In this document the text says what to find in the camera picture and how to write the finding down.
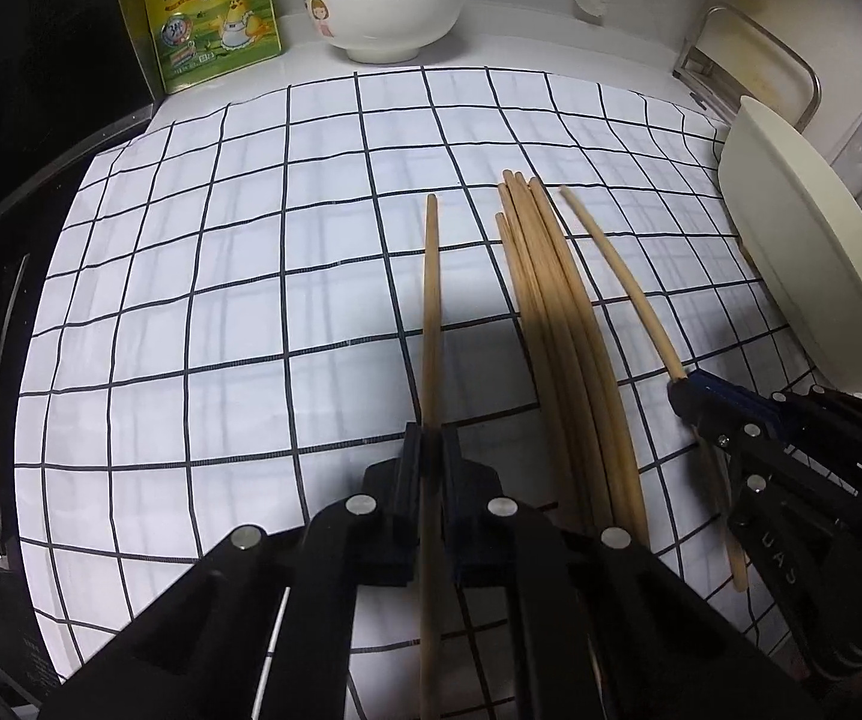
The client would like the white bowl with cartoon girl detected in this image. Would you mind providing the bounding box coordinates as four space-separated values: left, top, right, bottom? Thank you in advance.
303 0 467 65

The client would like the cream oval plate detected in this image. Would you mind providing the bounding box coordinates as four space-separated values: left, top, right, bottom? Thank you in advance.
716 96 862 393

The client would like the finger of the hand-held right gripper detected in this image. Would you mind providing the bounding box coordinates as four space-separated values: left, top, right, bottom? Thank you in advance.
669 369 862 466
693 420 777 466

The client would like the black gas stove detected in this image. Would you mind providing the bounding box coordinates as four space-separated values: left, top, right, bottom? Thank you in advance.
0 0 163 698

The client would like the bunch of wooden chopsticks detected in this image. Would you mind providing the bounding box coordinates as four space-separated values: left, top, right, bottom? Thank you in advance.
529 177 651 550

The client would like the metal rack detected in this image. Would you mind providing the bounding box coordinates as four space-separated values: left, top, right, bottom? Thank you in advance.
672 6 822 132

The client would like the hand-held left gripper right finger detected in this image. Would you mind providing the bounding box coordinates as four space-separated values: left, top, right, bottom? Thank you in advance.
442 427 826 720

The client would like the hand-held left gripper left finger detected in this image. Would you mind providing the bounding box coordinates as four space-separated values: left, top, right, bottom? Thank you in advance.
41 424 427 720

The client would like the yellow green seasoning bag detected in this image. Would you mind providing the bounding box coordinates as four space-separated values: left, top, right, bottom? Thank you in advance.
144 0 283 95

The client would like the white black checkered cloth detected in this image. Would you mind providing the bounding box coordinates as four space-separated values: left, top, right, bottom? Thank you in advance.
14 66 815 720

